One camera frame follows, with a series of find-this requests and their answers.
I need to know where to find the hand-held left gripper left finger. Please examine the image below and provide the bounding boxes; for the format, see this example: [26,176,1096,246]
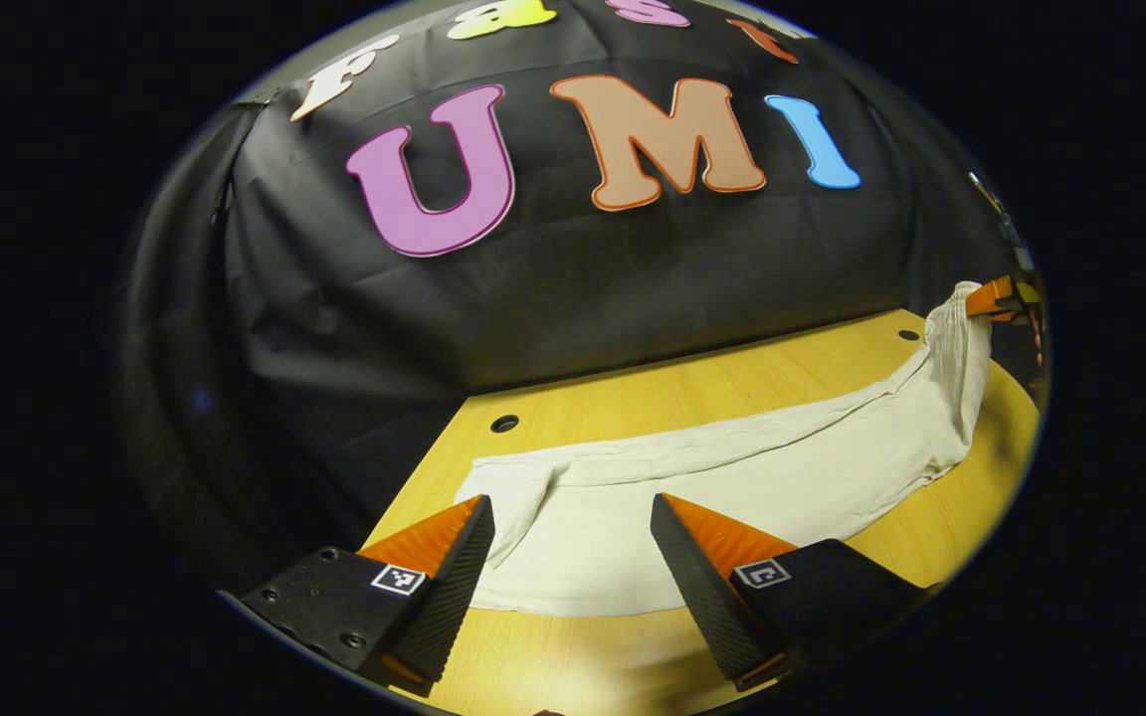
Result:
[235,494,496,697]

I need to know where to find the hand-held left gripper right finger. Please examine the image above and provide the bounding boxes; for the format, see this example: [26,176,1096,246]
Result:
[650,492,932,694]

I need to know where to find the white jeans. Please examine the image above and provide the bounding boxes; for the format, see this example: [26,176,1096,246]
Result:
[454,281,995,618]

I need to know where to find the black backdrop cloth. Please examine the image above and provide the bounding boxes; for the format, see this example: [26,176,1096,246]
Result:
[120,0,1032,598]

